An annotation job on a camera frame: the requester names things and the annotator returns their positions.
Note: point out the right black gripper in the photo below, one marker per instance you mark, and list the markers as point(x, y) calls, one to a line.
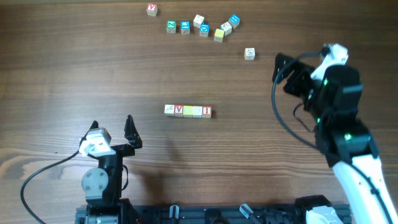
point(300, 70)

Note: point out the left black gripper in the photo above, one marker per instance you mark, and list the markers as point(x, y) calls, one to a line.
point(132, 140)

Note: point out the natural picture block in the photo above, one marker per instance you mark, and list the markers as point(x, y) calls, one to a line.
point(169, 110)

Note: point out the red letter V block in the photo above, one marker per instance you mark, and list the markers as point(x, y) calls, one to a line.
point(178, 110)

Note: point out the yellow block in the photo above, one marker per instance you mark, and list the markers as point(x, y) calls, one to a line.
point(187, 111)
point(219, 35)

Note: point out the natural block with green side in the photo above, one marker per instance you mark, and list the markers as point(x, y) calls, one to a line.
point(197, 111)

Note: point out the red letter I block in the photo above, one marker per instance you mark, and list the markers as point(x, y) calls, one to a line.
point(206, 111)

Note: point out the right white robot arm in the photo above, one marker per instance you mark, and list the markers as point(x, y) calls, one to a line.
point(330, 91)

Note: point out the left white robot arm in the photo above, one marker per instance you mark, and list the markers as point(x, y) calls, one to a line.
point(103, 185)

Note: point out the natural block number four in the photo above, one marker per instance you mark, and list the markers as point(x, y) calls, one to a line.
point(249, 53)

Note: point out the blue block far right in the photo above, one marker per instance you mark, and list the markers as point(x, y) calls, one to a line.
point(234, 21)

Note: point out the natural block number two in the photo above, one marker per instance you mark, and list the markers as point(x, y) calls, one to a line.
point(227, 28)

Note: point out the blue letter D block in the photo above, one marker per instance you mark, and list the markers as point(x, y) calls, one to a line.
point(204, 30)

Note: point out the natural wooden block top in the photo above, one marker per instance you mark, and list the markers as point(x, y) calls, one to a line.
point(198, 21)

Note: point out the green letter N block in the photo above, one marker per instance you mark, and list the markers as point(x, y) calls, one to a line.
point(171, 26)

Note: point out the blue picture block left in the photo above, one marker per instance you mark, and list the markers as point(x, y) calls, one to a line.
point(185, 27)

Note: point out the red letter Y block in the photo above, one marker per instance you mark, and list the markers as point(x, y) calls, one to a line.
point(152, 9)

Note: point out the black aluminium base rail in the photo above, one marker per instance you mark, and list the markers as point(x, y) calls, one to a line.
point(281, 213)

